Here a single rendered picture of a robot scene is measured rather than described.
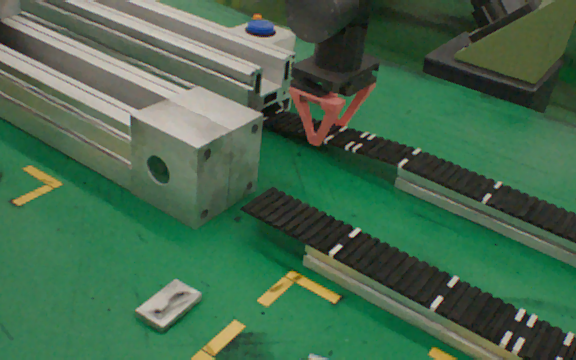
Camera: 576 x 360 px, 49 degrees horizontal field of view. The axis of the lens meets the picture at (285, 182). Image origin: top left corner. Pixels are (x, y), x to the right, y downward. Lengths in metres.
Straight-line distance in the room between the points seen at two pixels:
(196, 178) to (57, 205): 0.15
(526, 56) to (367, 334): 0.69
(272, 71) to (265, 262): 0.32
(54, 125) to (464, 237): 0.47
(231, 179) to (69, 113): 0.19
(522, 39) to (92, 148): 0.72
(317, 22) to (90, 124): 0.26
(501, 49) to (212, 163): 0.66
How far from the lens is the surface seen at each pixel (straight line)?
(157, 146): 0.62
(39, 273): 0.60
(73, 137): 0.73
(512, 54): 1.14
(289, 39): 0.97
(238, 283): 0.58
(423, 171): 0.72
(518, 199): 0.72
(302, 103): 0.75
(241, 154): 0.64
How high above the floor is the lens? 1.17
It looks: 33 degrees down
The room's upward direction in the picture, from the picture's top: 7 degrees clockwise
